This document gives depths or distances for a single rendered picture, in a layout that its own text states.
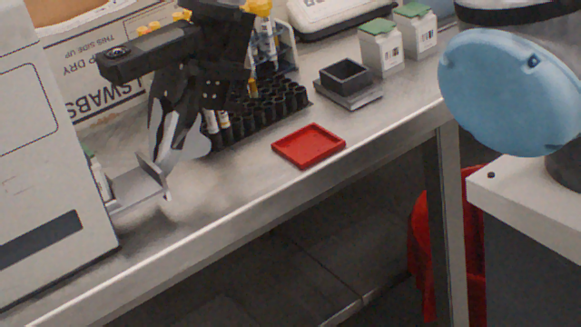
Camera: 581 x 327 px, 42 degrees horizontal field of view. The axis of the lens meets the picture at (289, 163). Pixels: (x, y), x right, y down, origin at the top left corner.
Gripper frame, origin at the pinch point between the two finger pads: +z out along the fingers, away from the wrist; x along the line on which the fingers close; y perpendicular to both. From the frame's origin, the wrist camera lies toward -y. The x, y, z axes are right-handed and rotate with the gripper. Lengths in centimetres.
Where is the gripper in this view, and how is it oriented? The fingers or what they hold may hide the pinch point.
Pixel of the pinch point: (156, 168)
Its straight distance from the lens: 88.9
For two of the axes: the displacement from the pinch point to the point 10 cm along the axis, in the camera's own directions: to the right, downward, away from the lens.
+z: -2.6, 9.2, 2.8
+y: 7.9, 0.3, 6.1
